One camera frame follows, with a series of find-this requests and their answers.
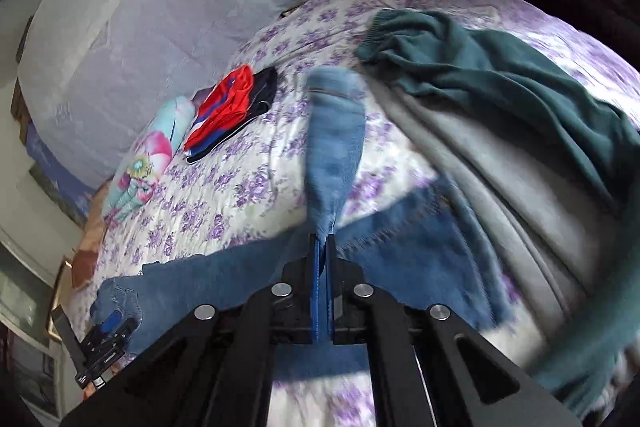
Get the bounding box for purple floral bed sheet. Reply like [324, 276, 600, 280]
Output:
[65, 0, 640, 427]

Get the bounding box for folded red blue shorts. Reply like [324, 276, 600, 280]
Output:
[184, 64, 278, 165]

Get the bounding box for gold picture frame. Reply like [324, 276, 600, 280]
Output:
[47, 257, 76, 338]

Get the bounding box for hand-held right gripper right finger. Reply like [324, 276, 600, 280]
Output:
[326, 234, 583, 427]

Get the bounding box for blue denim jeans pants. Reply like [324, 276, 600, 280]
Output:
[92, 67, 513, 383]

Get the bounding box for blue floral cloth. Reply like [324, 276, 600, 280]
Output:
[25, 122, 93, 228]

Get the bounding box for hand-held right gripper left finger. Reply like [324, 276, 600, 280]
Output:
[60, 234, 325, 427]

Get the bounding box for folded floral quilt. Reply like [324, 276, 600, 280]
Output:
[102, 96, 197, 223]

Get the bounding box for brown satin pillow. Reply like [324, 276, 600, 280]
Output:
[70, 192, 108, 288]

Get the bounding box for dark green pants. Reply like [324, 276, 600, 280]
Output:
[355, 9, 640, 418]

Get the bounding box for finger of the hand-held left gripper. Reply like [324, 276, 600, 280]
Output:
[95, 312, 137, 339]

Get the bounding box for grey pants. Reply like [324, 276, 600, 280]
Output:
[372, 82, 621, 368]

